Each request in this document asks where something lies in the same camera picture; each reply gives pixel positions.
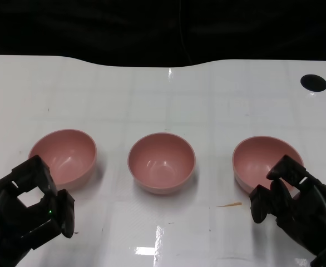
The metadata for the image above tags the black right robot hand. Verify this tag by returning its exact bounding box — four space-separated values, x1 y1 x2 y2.
248 154 326 256

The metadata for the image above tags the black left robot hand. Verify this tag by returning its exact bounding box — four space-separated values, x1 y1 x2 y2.
0 155 76 267

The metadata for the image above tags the pink plastic bowl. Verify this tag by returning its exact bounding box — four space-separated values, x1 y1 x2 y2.
28 128 98 191
232 135 305 195
127 132 196 195

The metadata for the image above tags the black backdrop curtain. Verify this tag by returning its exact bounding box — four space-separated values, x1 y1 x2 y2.
0 0 326 68

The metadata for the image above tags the black round cable grommet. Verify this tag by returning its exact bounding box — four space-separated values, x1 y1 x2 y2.
300 74 326 91

